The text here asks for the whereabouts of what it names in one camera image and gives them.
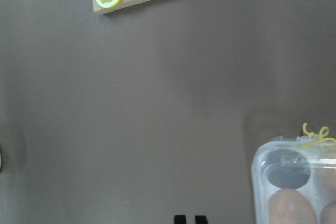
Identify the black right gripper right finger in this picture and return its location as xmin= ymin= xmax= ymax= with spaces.
xmin=194 ymin=215 xmax=208 ymax=224

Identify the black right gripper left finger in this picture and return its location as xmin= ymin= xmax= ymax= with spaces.
xmin=173 ymin=215 xmax=187 ymax=224

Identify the brown egg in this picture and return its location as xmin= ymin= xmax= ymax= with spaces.
xmin=320 ymin=201 xmax=336 ymax=224
xmin=316 ymin=156 xmax=335 ymax=196
xmin=268 ymin=189 xmax=318 ymax=223

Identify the clear plastic egg box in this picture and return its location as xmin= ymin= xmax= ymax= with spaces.
xmin=251 ymin=124 xmax=335 ymax=223

